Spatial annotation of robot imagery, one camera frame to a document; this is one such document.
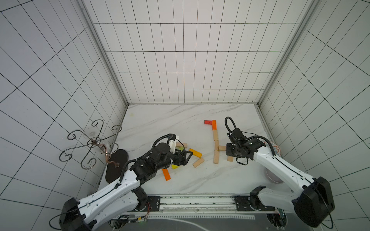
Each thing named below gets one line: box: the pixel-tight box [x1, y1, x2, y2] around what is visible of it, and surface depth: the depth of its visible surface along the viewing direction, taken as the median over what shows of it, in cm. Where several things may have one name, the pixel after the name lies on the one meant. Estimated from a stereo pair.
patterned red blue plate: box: [270, 141, 281, 157], surface depth 91 cm
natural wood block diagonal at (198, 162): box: [192, 157, 205, 168], surface depth 90 cm
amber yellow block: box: [188, 148, 203, 159], surface depth 94 cm
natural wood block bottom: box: [212, 149, 220, 165], surface depth 92 cm
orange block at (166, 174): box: [161, 168, 172, 182], surface depth 85 cm
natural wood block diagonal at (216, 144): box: [214, 140, 220, 151], surface depth 99 cm
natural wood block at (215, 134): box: [213, 129, 219, 142], surface depth 103 cm
